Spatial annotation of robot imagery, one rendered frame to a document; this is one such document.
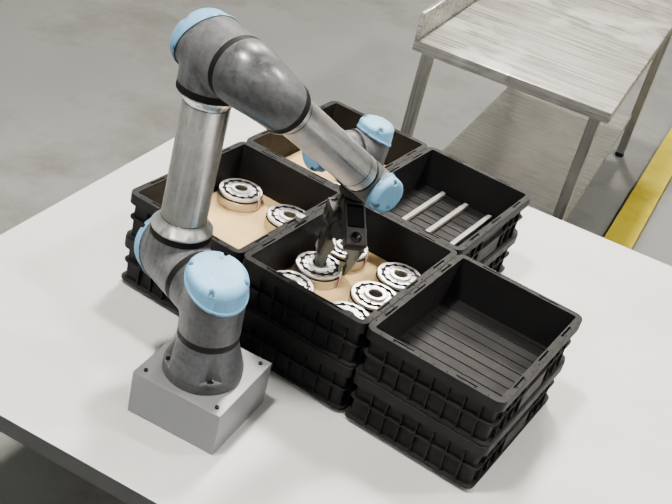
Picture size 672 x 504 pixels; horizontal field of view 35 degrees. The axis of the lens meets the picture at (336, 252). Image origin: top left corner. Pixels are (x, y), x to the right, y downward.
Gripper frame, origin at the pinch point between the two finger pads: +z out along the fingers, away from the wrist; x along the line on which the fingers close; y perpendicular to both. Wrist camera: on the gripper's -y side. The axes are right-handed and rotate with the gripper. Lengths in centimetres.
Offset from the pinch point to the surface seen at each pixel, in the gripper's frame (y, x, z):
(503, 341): -19.2, -34.0, -0.1
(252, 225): 18.9, 14.5, 3.0
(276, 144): 49.0, 5.5, -2.7
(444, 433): -45.0, -13.8, 3.3
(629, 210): 183, -197, 72
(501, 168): 174, -124, 56
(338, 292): -5.2, -0.8, 1.8
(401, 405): -38.1, -6.9, 3.3
